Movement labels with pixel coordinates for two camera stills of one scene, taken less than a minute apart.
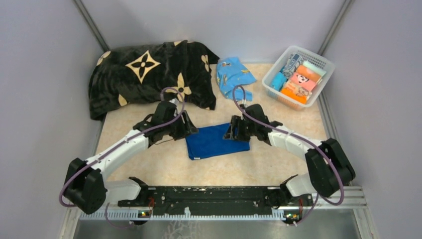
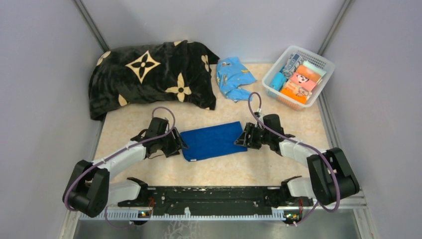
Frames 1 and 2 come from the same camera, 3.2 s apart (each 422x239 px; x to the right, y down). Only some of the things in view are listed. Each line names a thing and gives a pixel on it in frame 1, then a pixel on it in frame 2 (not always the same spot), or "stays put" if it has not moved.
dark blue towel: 208,141 stays put
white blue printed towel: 293,60 stays put
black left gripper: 187,128 to 177,143
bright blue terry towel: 278,80 stays put
